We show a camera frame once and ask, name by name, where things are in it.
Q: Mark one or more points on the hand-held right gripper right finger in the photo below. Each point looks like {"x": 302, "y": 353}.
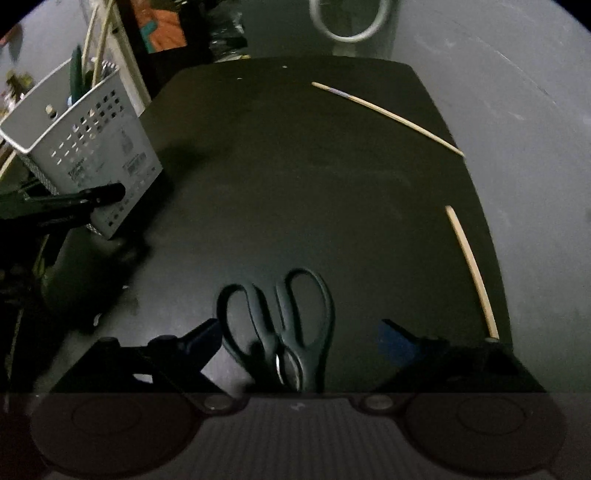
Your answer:
{"x": 395, "y": 344}

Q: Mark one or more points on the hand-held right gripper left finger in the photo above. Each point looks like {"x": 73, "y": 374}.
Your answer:
{"x": 205, "y": 339}

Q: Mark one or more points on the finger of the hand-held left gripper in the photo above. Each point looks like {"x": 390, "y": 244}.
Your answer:
{"x": 60, "y": 205}

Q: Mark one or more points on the dark green scissors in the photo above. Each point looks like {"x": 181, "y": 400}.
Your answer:
{"x": 268, "y": 337}

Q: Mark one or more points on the white perforated utensil basket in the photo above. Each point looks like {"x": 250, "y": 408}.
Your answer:
{"x": 106, "y": 138}

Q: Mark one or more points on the dark wooden door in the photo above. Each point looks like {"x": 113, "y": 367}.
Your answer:
{"x": 157, "y": 27}

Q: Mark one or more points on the black plastic bag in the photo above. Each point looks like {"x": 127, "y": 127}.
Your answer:
{"x": 226, "y": 32}

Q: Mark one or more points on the grey cabinet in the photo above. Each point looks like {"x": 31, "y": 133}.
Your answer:
{"x": 277, "y": 27}

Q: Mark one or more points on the white door frame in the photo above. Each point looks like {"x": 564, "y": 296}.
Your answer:
{"x": 134, "y": 74}

